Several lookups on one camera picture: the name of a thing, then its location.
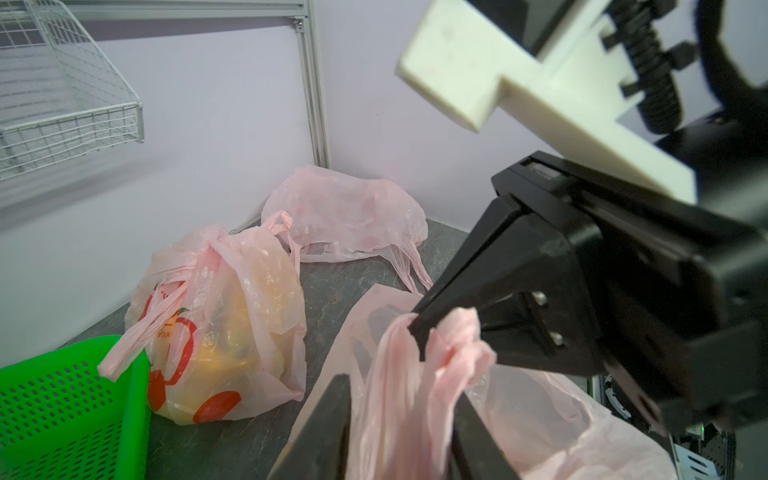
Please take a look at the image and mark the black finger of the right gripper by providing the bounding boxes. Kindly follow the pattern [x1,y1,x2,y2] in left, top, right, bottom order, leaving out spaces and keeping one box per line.
[414,194,576,315]

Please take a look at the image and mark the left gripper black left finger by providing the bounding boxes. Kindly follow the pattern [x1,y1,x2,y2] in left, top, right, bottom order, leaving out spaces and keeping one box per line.
[269,375,352,480]

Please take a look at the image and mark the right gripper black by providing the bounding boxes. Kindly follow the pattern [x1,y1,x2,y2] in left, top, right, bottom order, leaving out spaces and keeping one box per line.
[407,107,768,433]

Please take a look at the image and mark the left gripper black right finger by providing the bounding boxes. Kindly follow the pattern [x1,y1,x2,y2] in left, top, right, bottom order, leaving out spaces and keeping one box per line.
[448,394,520,480]

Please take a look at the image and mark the printed pink plastic bag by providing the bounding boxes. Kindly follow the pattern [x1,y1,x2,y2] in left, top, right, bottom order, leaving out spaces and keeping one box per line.
[266,283,679,480]
[98,212,307,425]

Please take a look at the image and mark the plain pink plastic bag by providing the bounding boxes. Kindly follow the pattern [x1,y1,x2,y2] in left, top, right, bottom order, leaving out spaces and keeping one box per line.
[261,166,433,293]

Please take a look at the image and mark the green plastic basket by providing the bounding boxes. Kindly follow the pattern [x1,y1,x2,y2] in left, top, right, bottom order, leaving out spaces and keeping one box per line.
[1,335,151,479]

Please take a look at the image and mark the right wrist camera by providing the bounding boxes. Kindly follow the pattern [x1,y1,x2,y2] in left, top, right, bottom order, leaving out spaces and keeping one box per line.
[397,1,698,204]

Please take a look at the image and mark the white wire shelf back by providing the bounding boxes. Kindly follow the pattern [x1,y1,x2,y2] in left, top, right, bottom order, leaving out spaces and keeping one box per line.
[1,1,145,181]

